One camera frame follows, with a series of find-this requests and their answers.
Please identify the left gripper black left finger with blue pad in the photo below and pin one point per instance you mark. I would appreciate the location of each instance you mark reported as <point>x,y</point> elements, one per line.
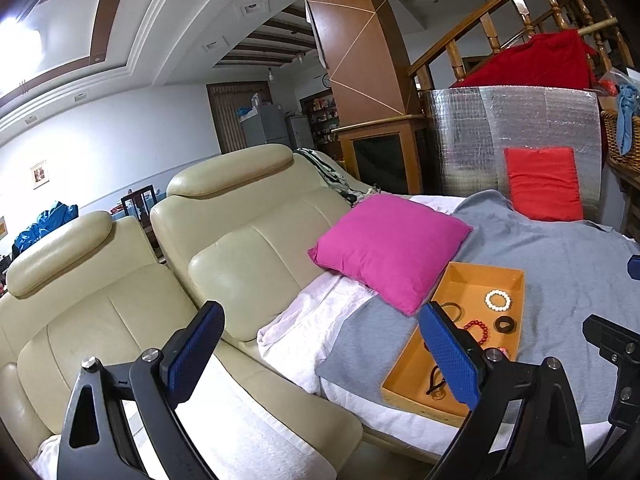
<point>97,442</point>

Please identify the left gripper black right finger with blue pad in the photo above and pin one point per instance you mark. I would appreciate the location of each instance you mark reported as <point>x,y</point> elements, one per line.
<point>522,423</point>

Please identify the silver bangle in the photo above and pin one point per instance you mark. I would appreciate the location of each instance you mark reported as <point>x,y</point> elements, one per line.
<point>453,310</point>

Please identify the grey blanket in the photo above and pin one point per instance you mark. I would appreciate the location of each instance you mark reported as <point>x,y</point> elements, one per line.
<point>571,270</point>

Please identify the wooden shelf unit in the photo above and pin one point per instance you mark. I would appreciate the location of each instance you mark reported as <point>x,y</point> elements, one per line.
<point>629,184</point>

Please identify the orange cardboard box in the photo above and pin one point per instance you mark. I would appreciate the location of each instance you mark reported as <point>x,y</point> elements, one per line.
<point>438,374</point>

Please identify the pink white bed sheet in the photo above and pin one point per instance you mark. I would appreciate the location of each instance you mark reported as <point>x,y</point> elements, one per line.
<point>239,438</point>

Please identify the red cushion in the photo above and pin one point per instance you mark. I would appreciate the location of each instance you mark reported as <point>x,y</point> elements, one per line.
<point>543,183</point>

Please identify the magenta pillow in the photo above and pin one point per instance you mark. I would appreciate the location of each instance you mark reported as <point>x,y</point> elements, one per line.
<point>394,246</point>

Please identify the blue cloth in basket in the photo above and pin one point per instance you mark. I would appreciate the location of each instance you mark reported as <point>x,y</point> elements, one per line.
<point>627,100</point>

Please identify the beige leather sofa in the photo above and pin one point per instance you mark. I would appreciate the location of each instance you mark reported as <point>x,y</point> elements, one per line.
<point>236,229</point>

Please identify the silver foil insulation panel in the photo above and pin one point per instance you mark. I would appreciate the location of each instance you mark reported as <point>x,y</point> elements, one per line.
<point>472,126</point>

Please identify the wooden cabinet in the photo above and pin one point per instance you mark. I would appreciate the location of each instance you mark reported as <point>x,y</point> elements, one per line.
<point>398,155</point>

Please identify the red cloth on railing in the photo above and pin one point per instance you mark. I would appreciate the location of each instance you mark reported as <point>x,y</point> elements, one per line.
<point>553,60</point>

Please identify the wooden stair railing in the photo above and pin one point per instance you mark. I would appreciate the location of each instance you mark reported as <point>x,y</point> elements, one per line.
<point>468,41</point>

